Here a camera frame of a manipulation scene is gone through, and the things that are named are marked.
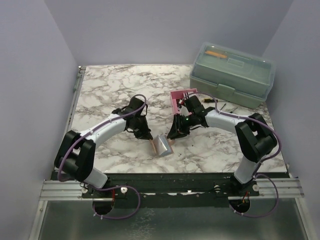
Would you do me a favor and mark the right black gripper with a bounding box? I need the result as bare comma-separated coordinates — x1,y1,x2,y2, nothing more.
166,113,196,141

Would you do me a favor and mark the tan leather card holder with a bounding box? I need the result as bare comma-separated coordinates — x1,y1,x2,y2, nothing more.
150,135,174,157

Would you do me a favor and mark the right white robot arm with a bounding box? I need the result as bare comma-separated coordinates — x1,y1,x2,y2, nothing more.
167,94,281,196

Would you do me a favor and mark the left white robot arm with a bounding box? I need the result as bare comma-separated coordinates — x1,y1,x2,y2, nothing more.
54,94,153,198

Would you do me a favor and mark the pink card box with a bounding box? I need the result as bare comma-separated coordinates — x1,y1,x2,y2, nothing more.
170,88,198,115

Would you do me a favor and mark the yellow black screwdriver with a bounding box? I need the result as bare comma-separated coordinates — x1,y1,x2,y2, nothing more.
203,98,218,103

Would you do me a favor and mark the orange tool inside toolbox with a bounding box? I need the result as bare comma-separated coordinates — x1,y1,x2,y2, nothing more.
204,50,228,59

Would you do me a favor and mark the green plastic toolbox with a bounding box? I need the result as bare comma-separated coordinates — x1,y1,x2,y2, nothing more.
189,42,276,109

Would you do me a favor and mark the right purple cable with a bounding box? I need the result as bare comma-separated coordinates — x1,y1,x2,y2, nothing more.
178,92,283,218

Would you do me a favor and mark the aluminium mounting rail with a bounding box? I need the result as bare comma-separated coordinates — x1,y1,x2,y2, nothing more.
40,178,305,201

